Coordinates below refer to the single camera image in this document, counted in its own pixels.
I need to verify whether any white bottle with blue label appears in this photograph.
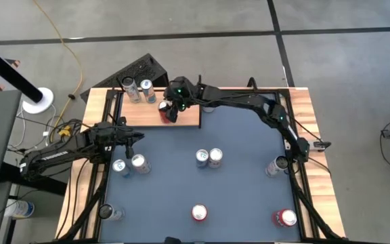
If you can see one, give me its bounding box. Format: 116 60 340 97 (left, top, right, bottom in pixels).
4 199 36 219

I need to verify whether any black cable bundle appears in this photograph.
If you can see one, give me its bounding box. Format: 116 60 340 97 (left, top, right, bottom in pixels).
54 117 85 137

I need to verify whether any yellow cable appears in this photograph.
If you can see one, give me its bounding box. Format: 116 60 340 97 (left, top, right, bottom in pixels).
32 0 83 128

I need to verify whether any blue silver Red Bull can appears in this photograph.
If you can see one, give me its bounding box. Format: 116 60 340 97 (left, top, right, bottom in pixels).
195 148 210 169
112 159 131 178
139 79 158 104

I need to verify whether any blue grey table mat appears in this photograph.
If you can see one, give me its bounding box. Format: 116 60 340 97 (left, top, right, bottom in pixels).
99 93 301 242

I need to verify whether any black perforated metal box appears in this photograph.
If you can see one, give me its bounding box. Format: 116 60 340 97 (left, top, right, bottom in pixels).
79 53 171 102

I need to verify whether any small black curved hook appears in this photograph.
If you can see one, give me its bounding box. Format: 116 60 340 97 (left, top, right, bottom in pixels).
246 77 259 93

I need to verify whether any wooden shelf with black frame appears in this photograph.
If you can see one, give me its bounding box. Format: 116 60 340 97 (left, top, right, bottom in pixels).
115 75 203 129

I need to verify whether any black pole with white base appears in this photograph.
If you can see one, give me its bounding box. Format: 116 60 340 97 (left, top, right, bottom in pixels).
0 39 54 115

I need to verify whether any black floor beam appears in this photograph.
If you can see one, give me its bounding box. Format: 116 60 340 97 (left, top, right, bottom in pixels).
0 162 68 197

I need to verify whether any small grey connector box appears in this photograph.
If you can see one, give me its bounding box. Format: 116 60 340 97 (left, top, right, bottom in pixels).
311 140 332 150

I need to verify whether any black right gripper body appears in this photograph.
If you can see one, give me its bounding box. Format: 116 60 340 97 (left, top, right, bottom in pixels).
167 75 199 113

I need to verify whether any red Fanta strawberry can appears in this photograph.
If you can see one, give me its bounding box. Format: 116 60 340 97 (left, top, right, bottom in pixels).
157 100 174 125
271 208 298 228
191 203 208 223

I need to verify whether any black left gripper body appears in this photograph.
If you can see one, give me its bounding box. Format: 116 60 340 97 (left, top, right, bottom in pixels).
108 125 133 150

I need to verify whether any black metal table frame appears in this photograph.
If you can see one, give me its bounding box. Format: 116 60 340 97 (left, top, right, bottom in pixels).
56 87 347 244

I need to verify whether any tall white Celsius can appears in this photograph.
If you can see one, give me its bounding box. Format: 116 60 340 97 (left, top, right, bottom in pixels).
265 155 290 178
98 203 125 221
121 76 142 104

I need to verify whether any yellow plug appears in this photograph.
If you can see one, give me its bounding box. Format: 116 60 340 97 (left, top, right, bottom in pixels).
58 125 73 138

